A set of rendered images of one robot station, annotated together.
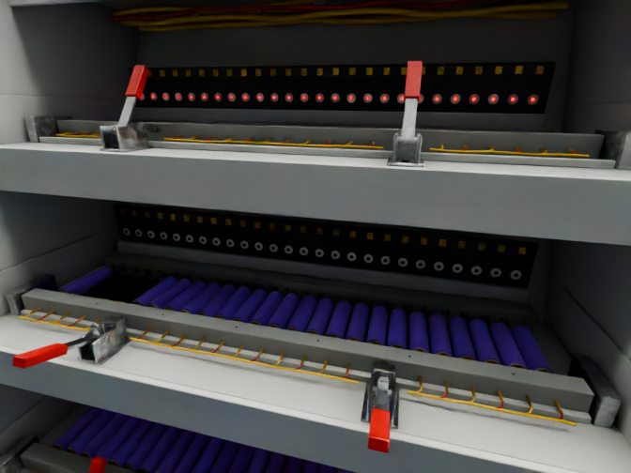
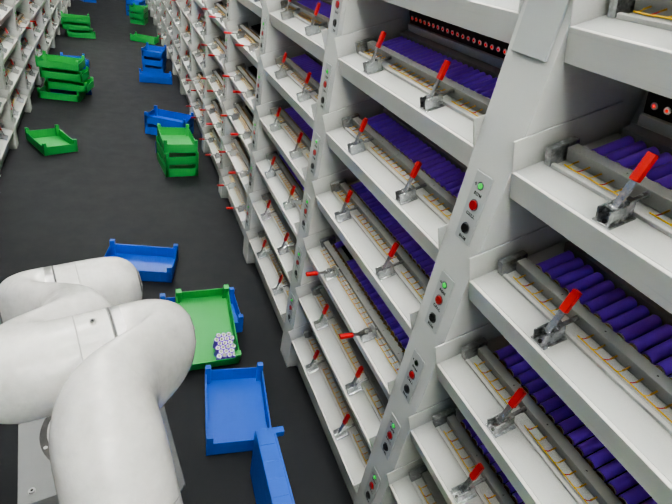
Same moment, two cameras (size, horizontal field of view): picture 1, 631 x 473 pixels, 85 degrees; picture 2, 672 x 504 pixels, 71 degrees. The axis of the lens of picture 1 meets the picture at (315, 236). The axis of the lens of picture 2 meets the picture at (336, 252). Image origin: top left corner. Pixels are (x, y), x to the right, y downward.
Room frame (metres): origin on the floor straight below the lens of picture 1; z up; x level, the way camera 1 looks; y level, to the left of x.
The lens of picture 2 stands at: (-0.42, -0.70, 1.35)
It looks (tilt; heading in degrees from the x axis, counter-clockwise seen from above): 32 degrees down; 50
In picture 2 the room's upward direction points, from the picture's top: 11 degrees clockwise
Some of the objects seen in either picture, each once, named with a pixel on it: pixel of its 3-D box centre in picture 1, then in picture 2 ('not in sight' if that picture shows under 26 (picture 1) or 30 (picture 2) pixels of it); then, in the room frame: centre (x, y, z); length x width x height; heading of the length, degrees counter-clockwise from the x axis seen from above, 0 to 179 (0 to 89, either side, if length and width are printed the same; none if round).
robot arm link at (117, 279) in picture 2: not in sight; (93, 316); (-0.32, 0.09, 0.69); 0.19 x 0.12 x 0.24; 178
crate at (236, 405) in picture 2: not in sight; (236, 404); (0.09, 0.25, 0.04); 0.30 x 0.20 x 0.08; 69
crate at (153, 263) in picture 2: not in sight; (140, 260); (0.04, 1.17, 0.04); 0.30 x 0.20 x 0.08; 153
